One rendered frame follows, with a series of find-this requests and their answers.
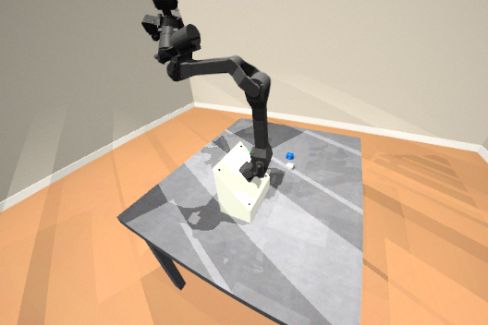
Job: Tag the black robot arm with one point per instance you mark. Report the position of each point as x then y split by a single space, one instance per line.
178 47

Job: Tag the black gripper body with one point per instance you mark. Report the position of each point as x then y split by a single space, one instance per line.
170 23

